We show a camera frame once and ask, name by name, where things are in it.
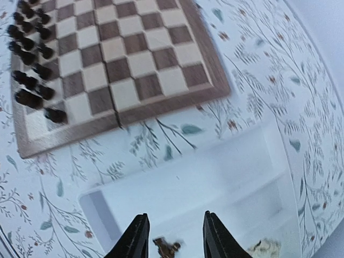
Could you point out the white divided plastic tray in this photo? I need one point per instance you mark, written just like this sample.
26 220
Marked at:
245 181

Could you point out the dark chess pieces pile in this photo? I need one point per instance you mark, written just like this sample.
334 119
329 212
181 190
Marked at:
165 249

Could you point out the dark chess piece eleventh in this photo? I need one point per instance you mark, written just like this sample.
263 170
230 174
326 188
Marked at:
18 35

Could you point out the light chess pieces pile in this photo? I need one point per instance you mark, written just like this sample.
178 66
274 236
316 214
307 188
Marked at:
265 248

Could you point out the dark pawn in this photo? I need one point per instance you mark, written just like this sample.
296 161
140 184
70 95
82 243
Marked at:
55 115

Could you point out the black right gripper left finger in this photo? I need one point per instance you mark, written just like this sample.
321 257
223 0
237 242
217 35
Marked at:
134 241

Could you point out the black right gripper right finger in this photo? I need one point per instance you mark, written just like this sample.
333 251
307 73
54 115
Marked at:
217 240

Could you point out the floral patterned table mat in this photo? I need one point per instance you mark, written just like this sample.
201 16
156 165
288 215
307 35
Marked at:
276 70

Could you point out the wooden chessboard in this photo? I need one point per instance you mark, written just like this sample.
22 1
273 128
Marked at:
115 63

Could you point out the dark chess piece thirteenth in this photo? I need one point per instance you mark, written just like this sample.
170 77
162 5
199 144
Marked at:
29 99

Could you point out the dark chess piece twelfth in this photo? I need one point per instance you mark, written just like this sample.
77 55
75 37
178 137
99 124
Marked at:
43 32

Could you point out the dark chess piece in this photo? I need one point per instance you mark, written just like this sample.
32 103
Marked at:
43 72
26 9
28 81
46 93
27 27
44 18
27 58
46 52

